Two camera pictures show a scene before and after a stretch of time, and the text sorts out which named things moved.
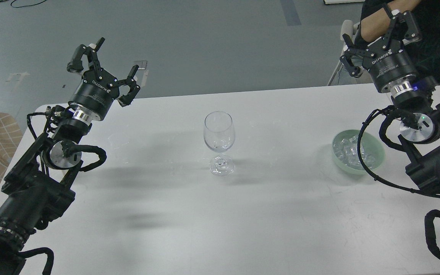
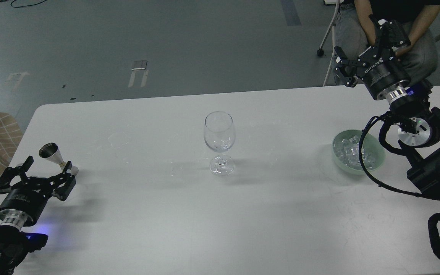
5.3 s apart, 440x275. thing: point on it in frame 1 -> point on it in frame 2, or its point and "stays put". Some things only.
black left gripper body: (95, 92) -> (26, 201)
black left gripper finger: (76, 64) -> (3, 185)
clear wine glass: (219, 135) stays put
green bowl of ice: (345, 148) stays put
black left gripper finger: (126, 100) -> (63, 183)
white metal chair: (348, 27) -> (320, 52)
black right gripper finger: (353, 54) -> (345, 69)
